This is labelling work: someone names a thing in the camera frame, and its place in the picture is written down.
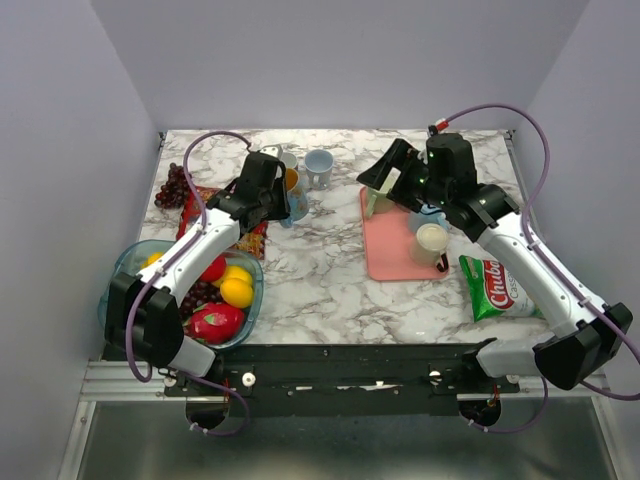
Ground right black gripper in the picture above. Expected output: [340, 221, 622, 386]
[357, 137, 450, 214]

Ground blue butterfly mug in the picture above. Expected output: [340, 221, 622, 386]
[280, 168, 309, 228]

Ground dark blue-grey mug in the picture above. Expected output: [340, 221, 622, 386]
[280, 152, 298, 170]

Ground light green mug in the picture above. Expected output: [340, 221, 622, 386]
[364, 187, 395, 219]

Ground grey-blue mug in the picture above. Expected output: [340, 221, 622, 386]
[304, 149, 334, 190]

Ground cream mug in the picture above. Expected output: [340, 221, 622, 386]
[409, 223, 449, 273]

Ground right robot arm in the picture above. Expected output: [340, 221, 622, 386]
[357, 133, 633, 392]

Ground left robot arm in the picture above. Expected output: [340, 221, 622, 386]
[105, 152, 290, 395]

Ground light blue faceted mug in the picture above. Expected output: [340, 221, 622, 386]
[408, 204, 448, 233]

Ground red candy bag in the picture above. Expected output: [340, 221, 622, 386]
[175, 186, 268, 260]

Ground yellow lemon upper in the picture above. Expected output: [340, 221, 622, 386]
[213, 265, 253, 288]

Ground yellow lemon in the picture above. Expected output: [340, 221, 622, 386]
[220, 278, 254, 309]
[213, 265, 253, 288]

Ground red apple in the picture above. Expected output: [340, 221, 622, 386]
[199, 255, 227, 283]

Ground pink tray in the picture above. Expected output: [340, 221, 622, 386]
[359, 187, 449, 282]

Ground yellow lemon lower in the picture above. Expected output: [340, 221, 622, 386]
[220, 278, 254, 309]

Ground dark grapes on table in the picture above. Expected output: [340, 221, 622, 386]
[154, 163, 191, 210]

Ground purple grapes in bowl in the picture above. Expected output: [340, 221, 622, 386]
[180, 281, 222, 319]

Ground red dragon fruit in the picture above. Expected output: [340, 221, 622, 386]
[185, 302, 245, 345]

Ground orange fruit in bowl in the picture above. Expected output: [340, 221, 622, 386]
[142, 252, 163, 268]

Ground teal plastic fruit bowl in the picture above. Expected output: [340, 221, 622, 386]
[98, 240, 263, 356]

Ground green cassava chips bag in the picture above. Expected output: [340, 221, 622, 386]
[458, 255, 543, 322]

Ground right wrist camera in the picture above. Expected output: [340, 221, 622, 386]
[427, 118, 449, 136]

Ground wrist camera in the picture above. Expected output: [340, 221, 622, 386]
[427, 118, 449, 136]
[259, 144, 283, 159]

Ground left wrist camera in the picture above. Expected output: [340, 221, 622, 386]
[259, 144, 283, 159]

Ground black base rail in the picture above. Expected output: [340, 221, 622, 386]
[166, 344, 519, 419]

